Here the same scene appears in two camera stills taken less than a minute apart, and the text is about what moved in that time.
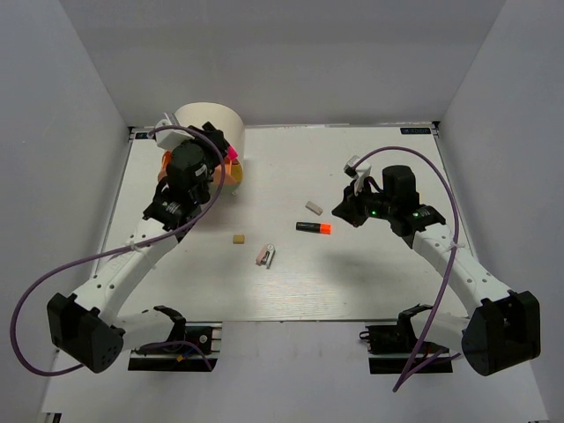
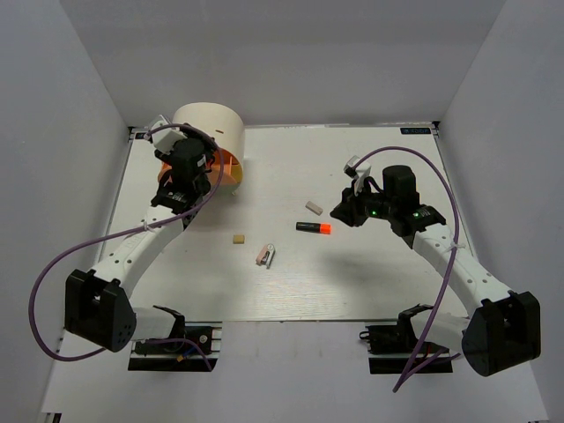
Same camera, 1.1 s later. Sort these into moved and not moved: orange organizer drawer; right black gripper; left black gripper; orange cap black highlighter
Moved: left black gripper
Not moved: orange organizer drawer; orange cap black highlighter; right black gripper
